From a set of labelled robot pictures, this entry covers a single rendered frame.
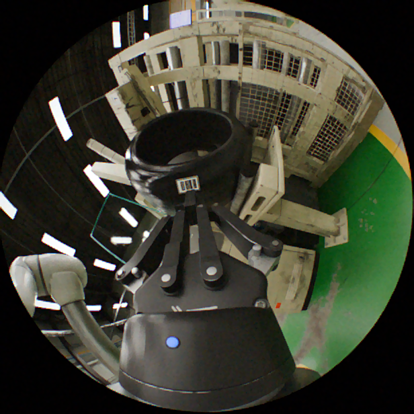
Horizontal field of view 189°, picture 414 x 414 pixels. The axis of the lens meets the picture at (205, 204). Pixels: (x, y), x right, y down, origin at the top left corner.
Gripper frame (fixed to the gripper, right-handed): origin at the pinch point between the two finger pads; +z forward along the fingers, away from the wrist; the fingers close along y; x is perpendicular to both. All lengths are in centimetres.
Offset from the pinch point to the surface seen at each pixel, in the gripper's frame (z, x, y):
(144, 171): 20.1, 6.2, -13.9
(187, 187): 15.5, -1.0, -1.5
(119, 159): 129, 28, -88
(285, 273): 20, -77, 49
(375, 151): 0, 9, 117
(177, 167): 17.9, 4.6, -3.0
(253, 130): 33.1, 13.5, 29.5
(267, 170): 14.1, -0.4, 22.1
